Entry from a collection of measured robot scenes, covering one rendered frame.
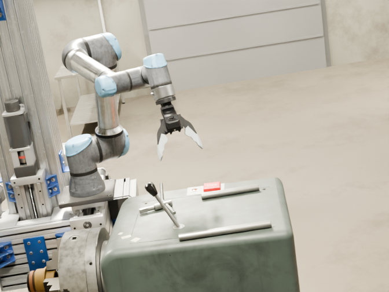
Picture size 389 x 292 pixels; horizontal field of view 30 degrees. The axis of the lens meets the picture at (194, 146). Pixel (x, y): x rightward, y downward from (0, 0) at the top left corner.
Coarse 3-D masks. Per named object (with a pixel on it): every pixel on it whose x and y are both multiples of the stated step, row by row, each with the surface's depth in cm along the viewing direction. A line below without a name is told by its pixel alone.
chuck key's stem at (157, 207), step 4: (168, 200) 246; (156, 204) 245; (164, 204) 245; (168, 204) 245; (172, 204) 246; (144, 208) 244; (148, 208) 244; (152, 208) 244; (156, 208) 244; (160, 208) 245; (140, 212) 243; (144, 212) 244
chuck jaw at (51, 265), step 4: (60, 240) 248; (52, 252) 247; (56, 252) 247; (52, 256) 247; (56, 256) 246; (52, 260) 246; (56, 260) 246; (48, 264) 246; (52, 264) 246; (56, 264) 246; (48, 268) 245; (52, 268) 245; (56, 268) 245
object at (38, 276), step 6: (36, 270) 245; (42, 270) 245; (54, 270) 246; (30, 276) 244; (36, 276) 243; (42, 276) 243; (48, 276) 244; (54, 276) 249; (30, 282) 243; (36, 282) 242; (42, 282) 242; (30, 288) 243; (36, 288) 243; (42, 288) 243
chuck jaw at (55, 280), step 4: (44, 280) 241; (48, 280) 241; (52, 280) 240; (56, 280) 240; (44, 284) 240; (48, 284) 237; (52, 284) 237; (56, 284) 236; (44, 288) 240; (48, 288) 237; (52, 288) 234; (56, 288) 233
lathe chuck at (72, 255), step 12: (84, 240) 236; (60, 252) 234; (72, 252) 233; (84, 252) 232; (60, 264) 231; (72, 264) 231; (84, 264) 230; (60, 276) 230; (72, 276) 230; (84, 276) 229; (60, 288) 230; (72, 288) 230; (84, 288) 229
